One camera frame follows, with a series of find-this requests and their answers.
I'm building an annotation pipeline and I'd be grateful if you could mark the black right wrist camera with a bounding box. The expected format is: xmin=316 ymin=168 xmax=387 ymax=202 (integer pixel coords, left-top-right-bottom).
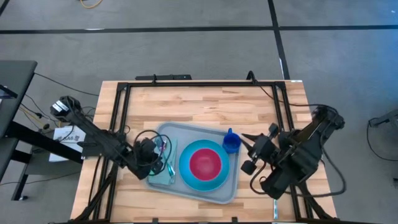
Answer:
xmin=240 ymin=159 xmax=258 ymax=175

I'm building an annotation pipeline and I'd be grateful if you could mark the teal cloth napkin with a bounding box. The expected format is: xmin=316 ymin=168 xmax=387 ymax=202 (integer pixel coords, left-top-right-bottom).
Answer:
xmin=147 ymin=138 xmax=178 ymax=187

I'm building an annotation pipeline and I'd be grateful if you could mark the purple fork with teal handle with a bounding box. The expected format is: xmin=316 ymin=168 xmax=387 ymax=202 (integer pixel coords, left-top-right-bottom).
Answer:
xmin=157 ymin=139 xmax=175 ymax=178

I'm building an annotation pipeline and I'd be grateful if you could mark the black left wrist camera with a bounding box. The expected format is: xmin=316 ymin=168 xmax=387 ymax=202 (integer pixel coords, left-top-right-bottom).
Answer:
xmin=136 ymin=138 xmax=157 ymax=156

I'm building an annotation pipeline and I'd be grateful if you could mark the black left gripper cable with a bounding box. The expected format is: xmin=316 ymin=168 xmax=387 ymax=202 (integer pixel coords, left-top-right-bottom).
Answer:
xmin=132 ymin=129 xmax=172 ymax=177

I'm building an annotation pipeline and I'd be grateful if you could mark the grey plastic tray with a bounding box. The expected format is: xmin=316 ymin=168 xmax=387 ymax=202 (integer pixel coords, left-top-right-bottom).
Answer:
xmin=145 ymin=121 xmax=243 ymax=205

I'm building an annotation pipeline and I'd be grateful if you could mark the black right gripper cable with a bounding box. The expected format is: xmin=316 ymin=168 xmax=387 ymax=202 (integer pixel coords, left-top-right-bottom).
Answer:
xmin=248 ymin=146 xmax=348 ymax=200

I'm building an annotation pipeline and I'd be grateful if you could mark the magenta plastic bowl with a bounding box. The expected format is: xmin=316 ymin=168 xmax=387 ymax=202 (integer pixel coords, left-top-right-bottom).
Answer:
xmin=188 ymin=147 xmax=223 ymax=182

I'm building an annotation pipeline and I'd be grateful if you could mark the thin black desk cable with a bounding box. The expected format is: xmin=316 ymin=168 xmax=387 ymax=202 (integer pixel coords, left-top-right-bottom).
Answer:
xmin=33 ymin=72 xmax=100 ymax=97

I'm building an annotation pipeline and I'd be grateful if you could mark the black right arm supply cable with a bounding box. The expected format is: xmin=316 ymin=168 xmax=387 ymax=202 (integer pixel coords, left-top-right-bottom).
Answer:
xmin=256 ymin=83 xmax=330 ymax=109

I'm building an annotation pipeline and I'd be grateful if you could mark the black mounting bar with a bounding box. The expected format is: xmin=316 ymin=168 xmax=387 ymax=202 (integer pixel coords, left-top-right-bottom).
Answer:
xmin=135 ymin=74 xmax=193 ymax=81

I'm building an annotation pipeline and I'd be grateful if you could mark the blue plastic cup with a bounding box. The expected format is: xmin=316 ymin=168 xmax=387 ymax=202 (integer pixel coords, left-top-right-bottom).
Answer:
xmin=221 ymin=128 xmax=242 ymax=154

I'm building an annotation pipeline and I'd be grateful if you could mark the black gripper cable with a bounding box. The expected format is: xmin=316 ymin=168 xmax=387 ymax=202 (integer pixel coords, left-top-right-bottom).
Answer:
xmin=132 ymin=129 xmax=172 ymax=177
xmin=248 ymin=146 xmax=348 ymax=200

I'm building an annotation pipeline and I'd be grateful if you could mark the cyan plastic plate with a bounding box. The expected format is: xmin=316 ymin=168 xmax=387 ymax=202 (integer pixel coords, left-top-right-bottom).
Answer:
xmin=178 ymin=139 xmax=231 ymax=192

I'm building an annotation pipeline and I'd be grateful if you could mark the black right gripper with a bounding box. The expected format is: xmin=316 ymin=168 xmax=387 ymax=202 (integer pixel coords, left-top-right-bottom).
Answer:
xmin=241 ymin=123 xmax=282 ymax=162

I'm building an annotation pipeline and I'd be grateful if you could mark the grey metal stand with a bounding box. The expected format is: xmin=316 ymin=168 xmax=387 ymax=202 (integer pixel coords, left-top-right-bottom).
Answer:
xmin=368 ymin=108 xmax=398 ymax=128

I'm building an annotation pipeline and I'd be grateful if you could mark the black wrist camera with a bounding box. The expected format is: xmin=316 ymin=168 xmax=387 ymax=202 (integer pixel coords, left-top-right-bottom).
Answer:
xmin=136 ymin=138 xmax=157 ymax=156
xmin=240 ymin=159 xmax=258 ymax=175

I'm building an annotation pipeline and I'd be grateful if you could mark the dark grey desk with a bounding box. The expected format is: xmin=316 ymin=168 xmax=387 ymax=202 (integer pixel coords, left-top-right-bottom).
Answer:
xmin=0 ymin=60 xmax=84 ymax=202

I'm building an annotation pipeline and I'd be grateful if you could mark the white printed box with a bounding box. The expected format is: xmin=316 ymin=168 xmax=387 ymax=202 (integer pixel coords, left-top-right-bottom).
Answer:
xmin=49 ymin=125 xmax=86 ymax=163

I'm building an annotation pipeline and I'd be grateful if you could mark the yellow extension cord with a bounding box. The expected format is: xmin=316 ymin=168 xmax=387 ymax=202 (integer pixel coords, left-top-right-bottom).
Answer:
xmin=79 ymin=0 xmax=104 ymax=9

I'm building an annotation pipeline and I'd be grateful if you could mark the black stand cable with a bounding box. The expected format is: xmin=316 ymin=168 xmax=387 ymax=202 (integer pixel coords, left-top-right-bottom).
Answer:
xmin=366 ymin=120 xmax=398 ymax=162

